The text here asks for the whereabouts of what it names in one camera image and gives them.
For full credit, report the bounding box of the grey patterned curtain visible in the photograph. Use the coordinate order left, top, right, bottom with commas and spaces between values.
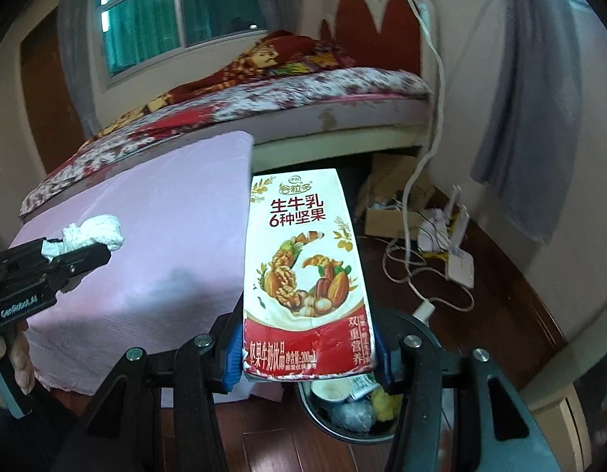
471, 0, 572, 244

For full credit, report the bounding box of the black plastic bucket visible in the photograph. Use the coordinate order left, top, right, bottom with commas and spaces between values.
296, 305, 444, 444

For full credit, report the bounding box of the pink tablecloth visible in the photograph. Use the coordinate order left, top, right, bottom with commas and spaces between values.
11, 130, 255, 396

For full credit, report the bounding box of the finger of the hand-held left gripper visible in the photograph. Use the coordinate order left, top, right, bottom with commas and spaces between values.
50, 244, 112, 289
0, 238, 46, 269

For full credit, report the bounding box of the red padded headboard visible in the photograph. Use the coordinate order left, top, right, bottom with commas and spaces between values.
319, 0, 439, 79

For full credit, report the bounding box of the brown wooden door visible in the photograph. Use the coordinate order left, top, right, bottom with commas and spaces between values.
20, 7, 88, 175

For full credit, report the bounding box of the sheer grey curtain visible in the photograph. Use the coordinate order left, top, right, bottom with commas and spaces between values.
57, 0, 100, 136

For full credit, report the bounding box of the white cable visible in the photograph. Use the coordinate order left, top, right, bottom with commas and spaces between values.
382, 0, 476, 323

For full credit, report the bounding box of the large window with green curtain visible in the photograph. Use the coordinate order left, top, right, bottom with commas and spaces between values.
92, 0, 272, 84

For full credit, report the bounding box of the white bed frame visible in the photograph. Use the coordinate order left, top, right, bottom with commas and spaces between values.
252, 123, 429, 163

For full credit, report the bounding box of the cardboard box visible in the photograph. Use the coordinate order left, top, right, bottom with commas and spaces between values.
355, 153, 437, 239

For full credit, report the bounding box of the clear plastic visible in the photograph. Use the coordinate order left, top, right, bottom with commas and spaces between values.
330, 398, 376, 431

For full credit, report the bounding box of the floral mattress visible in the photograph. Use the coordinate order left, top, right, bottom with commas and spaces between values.
19, 68, 432, 217

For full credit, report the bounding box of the person's left hand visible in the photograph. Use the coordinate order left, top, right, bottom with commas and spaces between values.
0, 326, 37, 397

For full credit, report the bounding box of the white tissue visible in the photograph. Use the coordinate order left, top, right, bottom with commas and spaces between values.
42, 214, 124, 262

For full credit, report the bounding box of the red patterned blanket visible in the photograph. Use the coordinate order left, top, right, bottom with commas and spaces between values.
87, 29, 356, 143

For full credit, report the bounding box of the red and white milk carton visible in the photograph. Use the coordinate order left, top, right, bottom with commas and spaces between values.
242, 168, 379, 382

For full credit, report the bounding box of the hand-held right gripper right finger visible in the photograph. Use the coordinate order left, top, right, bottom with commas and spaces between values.
374, 324, 556, 472

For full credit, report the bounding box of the white cabinet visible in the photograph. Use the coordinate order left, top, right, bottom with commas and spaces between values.
520, 344, 607, 472

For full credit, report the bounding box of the white router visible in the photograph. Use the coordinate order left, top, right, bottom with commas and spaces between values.
444, 186, 476, 288

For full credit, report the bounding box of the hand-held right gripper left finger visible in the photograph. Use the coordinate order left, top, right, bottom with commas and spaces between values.
52, 309, 246, 472

